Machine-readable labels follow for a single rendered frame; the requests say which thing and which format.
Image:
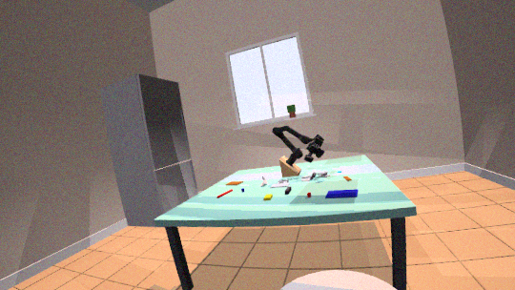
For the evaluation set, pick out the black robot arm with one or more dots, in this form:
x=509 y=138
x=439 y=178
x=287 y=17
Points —
x=296 y=152

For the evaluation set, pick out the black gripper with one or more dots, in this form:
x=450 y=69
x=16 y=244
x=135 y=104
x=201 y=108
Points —
x=312 y=149

